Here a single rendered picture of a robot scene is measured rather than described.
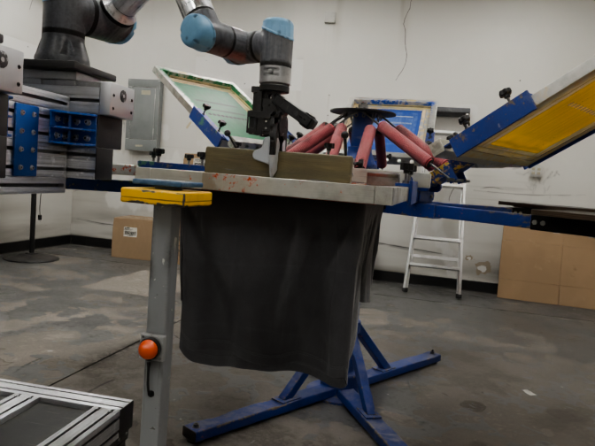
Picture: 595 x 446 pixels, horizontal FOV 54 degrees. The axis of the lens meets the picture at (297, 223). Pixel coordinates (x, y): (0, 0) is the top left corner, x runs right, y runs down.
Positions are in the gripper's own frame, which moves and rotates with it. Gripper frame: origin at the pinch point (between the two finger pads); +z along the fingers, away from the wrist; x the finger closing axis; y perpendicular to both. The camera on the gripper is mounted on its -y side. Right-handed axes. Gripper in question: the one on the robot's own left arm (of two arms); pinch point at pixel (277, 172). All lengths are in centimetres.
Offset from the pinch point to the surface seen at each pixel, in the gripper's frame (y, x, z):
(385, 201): -27.4, 13.5, 4.5
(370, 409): -17, -100, 93
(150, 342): 12, 36, 34
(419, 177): -30, -68, -2
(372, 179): -17.1, -45.0, -0.3
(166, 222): 11.5, 32.7, 11.2
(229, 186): 6.5, 13.5, 3.9
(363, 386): -13, -106, 86
